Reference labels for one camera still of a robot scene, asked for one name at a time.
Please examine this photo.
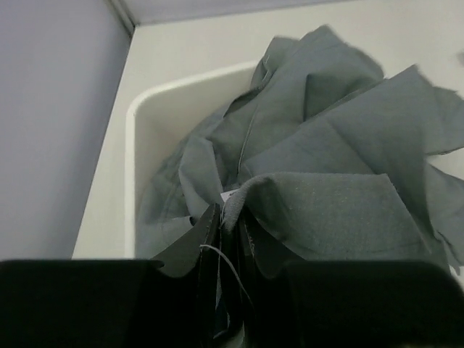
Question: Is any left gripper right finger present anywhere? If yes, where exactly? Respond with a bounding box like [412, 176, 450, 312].
[235, 213, 463, 347]

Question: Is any white plastic basket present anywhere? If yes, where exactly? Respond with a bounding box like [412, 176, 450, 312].
[71, 59, 262, 260]

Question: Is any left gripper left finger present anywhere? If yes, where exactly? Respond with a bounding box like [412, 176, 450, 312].
[1, 204, 220, 347]

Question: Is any grey shirt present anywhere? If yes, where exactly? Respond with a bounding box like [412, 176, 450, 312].
[135, 26, 463, 268]

